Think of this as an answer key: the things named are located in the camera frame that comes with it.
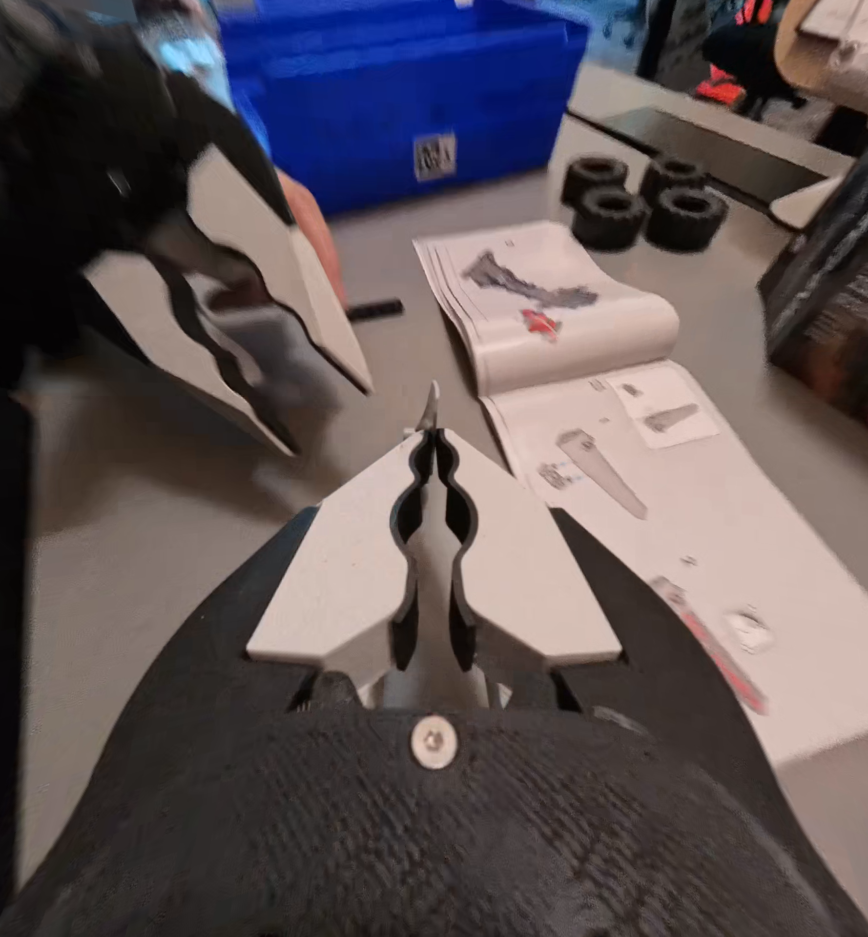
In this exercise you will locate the white instruction booklet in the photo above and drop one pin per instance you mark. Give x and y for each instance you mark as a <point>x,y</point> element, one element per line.
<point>624,512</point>

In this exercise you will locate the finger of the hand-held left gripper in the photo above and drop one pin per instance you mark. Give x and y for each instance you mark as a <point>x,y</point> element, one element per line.
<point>148,307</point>
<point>258,219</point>

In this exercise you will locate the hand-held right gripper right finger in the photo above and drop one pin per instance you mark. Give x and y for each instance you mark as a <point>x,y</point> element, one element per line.
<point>536,585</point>

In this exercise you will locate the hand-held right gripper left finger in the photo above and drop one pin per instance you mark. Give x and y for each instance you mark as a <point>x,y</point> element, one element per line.
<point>331,585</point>

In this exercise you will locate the grey desk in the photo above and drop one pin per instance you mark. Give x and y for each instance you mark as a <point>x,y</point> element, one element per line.
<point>185,549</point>

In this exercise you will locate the tagged blue plastic bin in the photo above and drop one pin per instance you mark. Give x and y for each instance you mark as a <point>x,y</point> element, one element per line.
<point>405,95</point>

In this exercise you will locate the small grey toy piece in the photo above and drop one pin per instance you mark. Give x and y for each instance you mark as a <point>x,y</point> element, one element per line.
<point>428,410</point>

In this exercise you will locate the person's left hand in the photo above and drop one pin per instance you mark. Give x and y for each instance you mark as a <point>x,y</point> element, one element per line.
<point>317,227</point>

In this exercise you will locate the black toy set box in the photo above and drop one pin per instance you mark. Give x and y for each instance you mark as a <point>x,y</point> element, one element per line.
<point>844,293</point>

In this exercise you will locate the black toy beam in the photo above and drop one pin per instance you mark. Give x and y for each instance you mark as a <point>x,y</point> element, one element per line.
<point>375,309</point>

